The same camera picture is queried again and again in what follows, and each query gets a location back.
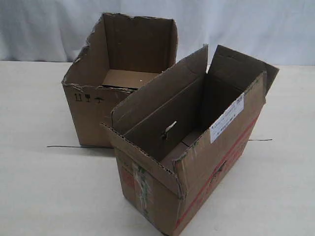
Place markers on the cardboard box with red print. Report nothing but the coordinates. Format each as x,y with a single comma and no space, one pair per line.
178,136

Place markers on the large torn cardboard box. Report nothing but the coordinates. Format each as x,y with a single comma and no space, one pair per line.
121,55

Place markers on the thin black line marker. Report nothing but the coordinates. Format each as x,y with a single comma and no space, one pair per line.
83,146

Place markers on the white backdrop curtain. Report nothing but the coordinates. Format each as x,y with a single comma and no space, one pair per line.
280,32

